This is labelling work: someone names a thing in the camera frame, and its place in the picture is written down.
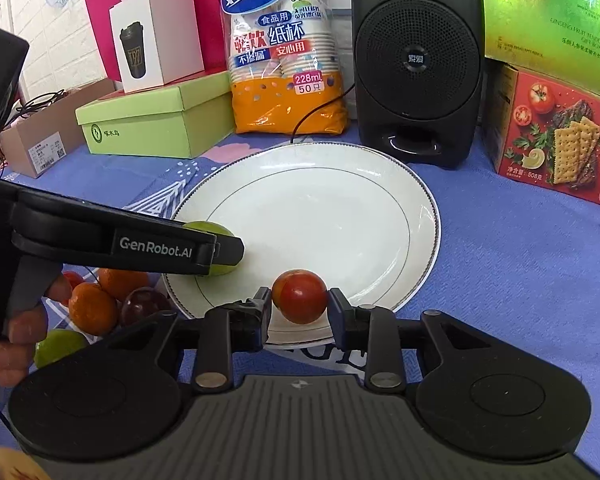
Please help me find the red yellow plum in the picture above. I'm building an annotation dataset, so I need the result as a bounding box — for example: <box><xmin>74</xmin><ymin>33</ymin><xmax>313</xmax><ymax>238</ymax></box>
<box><xmin>272</xmin><ymin>270</ymin><xmax>327</xmax><ymax>325</ymax></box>

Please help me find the green gift box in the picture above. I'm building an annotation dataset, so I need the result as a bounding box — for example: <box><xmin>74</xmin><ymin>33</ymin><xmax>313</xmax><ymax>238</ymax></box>
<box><xmin>483</xmin><ymin>0</ymin><xmax>600</xmax><ymax>96</ymax></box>

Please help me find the white cup box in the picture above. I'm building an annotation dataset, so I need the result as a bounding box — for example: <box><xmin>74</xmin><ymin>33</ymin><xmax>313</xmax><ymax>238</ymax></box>
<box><xmin>109</xmin><ymin>0</ymin><xmax>204</xmax><ymax>93</ymax></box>

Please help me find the small red tomato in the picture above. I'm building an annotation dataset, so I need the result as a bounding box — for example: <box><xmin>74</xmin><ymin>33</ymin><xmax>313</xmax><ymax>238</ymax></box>
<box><xmin>62</xmin><ymin>271</ymin><xmax>84</xmax><ymax>290</ymax></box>

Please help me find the orange tangerine back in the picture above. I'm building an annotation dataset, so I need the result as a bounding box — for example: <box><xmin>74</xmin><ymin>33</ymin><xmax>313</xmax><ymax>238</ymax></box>
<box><xmin>97</xmin><ymin>268</ymin><xmax>149</xmax><ymax>302</ymax></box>

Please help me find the paper cups package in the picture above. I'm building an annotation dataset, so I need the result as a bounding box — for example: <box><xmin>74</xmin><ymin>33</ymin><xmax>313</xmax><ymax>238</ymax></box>
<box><xmin>220</xmin><ymin>0</ymin><xmax>349</xmax><ymax>136</ymax></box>

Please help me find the black loudspeaker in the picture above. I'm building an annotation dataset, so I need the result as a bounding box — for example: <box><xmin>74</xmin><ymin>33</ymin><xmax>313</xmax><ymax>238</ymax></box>
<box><xmin>351</xmin><ymin>0</ymin><xmax>484</xmax><ymax>168</ymax></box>

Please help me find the orange tangerine front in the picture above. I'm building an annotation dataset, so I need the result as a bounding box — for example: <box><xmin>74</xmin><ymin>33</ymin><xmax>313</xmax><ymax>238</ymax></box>
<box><xmin>68</xmin><ymin>283</ymin><xmax>119</xmax><ymax>337</ymax></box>

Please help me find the orange tangerine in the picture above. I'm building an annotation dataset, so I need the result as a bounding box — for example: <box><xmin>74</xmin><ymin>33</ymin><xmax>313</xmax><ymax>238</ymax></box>
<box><xmin>97</xmin><ymin>268</ymin><xmax>149</xmax><ymax>302</ymax></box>
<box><xmin>68</xmin><ymin>283</ymin><xmax>119</xmax><ymax>337</ymax></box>

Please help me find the white ceramic plate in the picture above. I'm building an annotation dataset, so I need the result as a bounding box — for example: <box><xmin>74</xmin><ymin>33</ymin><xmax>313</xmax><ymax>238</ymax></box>
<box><xmin>163</xmin><ymin>142</ymin><xmax>441</xmax><ymax>318</ymax></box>

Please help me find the dark purple plum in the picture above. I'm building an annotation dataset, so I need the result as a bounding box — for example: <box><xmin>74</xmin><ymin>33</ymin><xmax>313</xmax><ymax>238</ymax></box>
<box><xmin>120</xmin><ymin>287</ymin><xmax>172</xmax><ymax>327</ymax></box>

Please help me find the person's left hand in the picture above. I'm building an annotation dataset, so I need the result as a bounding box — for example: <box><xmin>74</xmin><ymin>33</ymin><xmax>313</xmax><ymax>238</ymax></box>
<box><xmin>0</xmin><ymin>274</ymin><xmax>72</xmax><ymax>388</ymax></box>

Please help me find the black speaker cable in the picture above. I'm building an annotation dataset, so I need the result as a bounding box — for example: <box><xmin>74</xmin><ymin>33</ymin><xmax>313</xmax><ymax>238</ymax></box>
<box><xmin>289</xmin><ymin>81</ymin><xmax>357</xmax><ymax>146</ymax></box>

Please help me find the green apple fruit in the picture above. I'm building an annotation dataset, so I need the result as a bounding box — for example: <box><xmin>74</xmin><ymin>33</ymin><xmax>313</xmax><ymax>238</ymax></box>
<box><xmin>184</xmin><ymin>220</ymin><xmax>240</xmax><ymax>276</ymax></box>

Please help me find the red cracker box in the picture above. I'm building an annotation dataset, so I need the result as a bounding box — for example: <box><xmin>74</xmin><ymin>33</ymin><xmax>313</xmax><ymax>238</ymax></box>
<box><xmin>482</xmin><ymin>62</ymin><xmax>600</xmax><ymax>205</ymax></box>

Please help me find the brown cardboard box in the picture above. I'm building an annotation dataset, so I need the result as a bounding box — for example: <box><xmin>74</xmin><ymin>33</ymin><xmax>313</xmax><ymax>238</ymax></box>
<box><xmin>0</xmin><ymin>79</ymin><xmax>116</xmax><ymax>179</ymax></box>

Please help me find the green shoe box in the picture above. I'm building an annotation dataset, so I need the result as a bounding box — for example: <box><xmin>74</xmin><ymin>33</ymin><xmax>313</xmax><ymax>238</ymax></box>
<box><xmin>76</xmin><ymin>72</ymin><xmax>235</xmax><ymax>158</ymax></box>

